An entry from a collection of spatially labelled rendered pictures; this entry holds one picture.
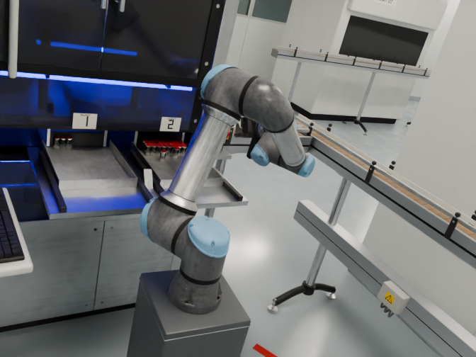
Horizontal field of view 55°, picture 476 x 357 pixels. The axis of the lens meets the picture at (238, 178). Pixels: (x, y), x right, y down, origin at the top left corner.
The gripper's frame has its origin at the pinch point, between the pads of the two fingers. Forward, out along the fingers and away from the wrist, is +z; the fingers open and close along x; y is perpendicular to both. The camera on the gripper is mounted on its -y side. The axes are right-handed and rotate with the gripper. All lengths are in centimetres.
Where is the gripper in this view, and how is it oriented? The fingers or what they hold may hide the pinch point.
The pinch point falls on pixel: (236, 136)
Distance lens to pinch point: 191.3
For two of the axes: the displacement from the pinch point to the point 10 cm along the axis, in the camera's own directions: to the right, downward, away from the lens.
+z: -5.3, -0.4, 8.4
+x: -8.5, 0.3, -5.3
